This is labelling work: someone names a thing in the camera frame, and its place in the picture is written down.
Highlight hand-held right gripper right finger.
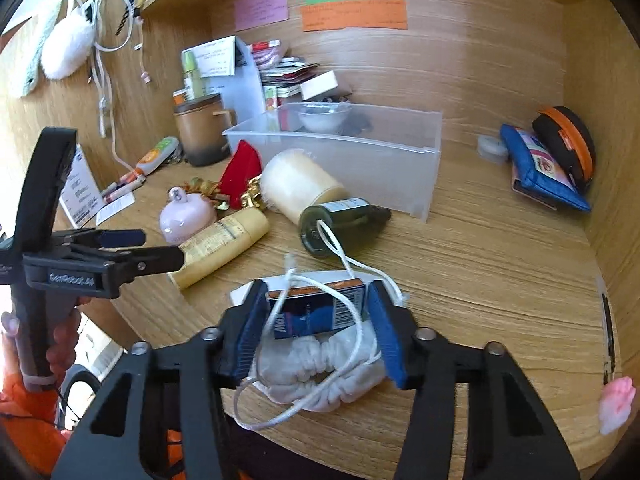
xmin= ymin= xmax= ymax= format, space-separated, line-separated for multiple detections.
xmin=367 ymin=280 xmax=583 ymax=480

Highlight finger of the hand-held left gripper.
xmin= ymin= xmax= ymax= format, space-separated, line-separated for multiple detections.
xmin=52 ymin=228 xmax=147 ymax=261
xmin=75 ymin=246 xmax=186 ymax=281

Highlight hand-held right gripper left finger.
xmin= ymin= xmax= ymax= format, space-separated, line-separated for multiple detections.
xmin=50 ymin=280 xmax=271 ymax=480

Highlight blue carton box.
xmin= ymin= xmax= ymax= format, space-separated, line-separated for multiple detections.
xmin=264 ymin=277 xmax=368 ymax=342

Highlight yellow cream tube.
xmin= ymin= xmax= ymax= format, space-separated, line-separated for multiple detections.
xmin=167 ymin=207 xmax=271 ymax=290

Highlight white scrunchie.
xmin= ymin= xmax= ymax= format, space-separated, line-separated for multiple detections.
xmin=252 ymin=322 xmax=388 ymax=413

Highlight clear plastic bin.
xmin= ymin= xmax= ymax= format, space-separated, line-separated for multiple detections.
xmin=222 ymin=101 xmax=444 ymax=224

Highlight person's left forearm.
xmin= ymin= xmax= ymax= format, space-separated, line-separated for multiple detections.
xmin=0 ymin=330 xmax=71 ymax=476

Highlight wooden desktop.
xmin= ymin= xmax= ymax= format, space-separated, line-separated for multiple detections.
xmin=50 ymin=135 xmax=623 ymax=480

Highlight person's left hand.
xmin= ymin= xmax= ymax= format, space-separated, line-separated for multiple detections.
xmin=45 ymin=296 xmax=95 ymax=380

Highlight white paper slip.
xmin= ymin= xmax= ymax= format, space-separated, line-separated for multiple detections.
xmin=95 ymin=194 xmax=136 ymax=226

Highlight pink apple-shaped container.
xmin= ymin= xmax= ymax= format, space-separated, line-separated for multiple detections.
xmin=159 ymin=186 xmax=217 ymax=245

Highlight white printed card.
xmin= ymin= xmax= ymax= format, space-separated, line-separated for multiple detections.
xmin=59 ymin=144 xmax=106 ymax=228

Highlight orange marker pen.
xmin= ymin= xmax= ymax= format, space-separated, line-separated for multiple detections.
xmin=100 ymin=170 xmax=146 ymax=201

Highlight gold ribbon ornament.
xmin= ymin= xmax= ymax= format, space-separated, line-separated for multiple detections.
xmin=182 ymin=177 xmax=231 ymax=208

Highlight orange and green tube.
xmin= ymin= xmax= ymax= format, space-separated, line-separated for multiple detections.
xmin=136 ymin=136 xmax=180 ymax=176

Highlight dark green glass bottle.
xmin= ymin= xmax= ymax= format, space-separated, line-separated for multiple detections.
xmin=298 ymin=197 xmax=392 ymax=259

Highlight red pouch with gold tassel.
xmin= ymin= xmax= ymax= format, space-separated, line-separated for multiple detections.
xmin=220 ymin=139 xmax=266 ymax=211

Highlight round wooden lid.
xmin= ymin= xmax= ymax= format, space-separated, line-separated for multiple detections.
xmin=172 ymin=92 xmax=236 ymax=167

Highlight person's orange jacket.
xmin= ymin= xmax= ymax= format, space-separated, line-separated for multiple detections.
xmin=165 ymin=427 xmax=251 ymax=480

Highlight green plush cloth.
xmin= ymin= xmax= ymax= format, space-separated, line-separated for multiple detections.
xmin=15 ymin=2 xmax=63 ymax=100

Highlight cream cylindrical jar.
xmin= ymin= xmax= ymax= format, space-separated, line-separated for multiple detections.
xmin=260 ymin=148 xmax=348 ymax=226

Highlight white fluffy plush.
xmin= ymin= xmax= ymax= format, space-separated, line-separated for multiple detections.
xmin=40 ymin=12 xmax=97 ymax=81

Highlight green spray bottle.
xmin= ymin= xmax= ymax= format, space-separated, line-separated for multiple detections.
xmin=182 ymin=51 xmax=207 ymax=101

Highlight pink notebook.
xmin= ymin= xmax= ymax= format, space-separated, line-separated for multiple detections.
xmin=511 ymin=180 xmax=558 ymax=211

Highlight white paper notes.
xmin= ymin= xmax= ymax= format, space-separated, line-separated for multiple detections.
xmin=181 ymin=35 xmax=237 ymax=78

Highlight white round container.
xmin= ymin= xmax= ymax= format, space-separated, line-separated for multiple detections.
xmin=476 ymin=134 xmax=511 ymax=165

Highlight stack of sticker packets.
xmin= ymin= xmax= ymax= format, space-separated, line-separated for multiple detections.
xmin=260 ymin=56 xmax=321 ymax=98

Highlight blue zip pouch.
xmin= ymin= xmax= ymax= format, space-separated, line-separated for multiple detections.
xmin=500 ymin=124 xmax=592 ymax=212

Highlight dish of beads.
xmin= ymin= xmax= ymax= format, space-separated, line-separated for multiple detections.
xmin=317 ymin=91 xmax=373 ymax=128

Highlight small white box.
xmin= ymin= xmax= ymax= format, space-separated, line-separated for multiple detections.
xmin=300 ymin=70 xmax=338 ymax=101

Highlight pink toy paw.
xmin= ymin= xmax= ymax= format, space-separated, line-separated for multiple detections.
xmin=599 ymin=377 xmax=636 ymax=436

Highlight pink paper note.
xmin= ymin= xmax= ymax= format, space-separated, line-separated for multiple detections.
xmin=234 ymin=0 xmax=291 ymax=32

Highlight black case with orange zip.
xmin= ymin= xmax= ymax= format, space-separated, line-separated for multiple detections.
xmin=531 ymin=105 xmax=597 ymax=192

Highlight orange paper note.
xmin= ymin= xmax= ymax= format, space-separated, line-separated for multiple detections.
xmin=301 ymin=0 xmax=409 ymax=33

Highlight white charging cable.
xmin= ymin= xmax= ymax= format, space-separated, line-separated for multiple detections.
xmin=75 ymin=0 xmax=138 ymax=173
xmin=92 ymin=0 xmax=153 ymax=86

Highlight black white braided cord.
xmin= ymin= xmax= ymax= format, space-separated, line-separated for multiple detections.
xmin=114 ymin=0 xmax=138 ymax=36

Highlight pink hair ties packet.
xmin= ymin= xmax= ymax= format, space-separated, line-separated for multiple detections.
xmin=248 ymin=39 xmax=291 ymax=68

